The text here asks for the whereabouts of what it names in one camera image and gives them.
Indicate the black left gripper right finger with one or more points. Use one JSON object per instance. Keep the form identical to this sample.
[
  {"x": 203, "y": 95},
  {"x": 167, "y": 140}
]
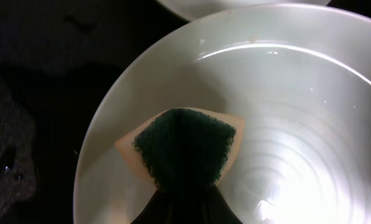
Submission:
[{"x": 210, "y": 207}]

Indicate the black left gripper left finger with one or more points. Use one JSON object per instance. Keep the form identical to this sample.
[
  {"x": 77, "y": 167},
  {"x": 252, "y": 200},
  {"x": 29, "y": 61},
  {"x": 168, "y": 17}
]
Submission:
[{"x": 159, "y": 210}]

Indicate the yellow green scrub sponge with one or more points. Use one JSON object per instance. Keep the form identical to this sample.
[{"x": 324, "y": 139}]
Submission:
[{"x": 183, "y": 148}]

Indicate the light blue plate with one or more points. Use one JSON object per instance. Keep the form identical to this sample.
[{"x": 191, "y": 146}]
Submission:
[
  {"x": 191, "y": 10},
  {"x": 300, "y": 76}
]

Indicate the light blue plate top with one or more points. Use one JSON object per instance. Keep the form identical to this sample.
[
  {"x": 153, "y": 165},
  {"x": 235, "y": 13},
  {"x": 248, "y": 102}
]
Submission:
[{"x": 191, "y": 10}]

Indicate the black round tray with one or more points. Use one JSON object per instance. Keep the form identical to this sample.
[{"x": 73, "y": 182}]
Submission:
[{"x": 58, "y": 60}]

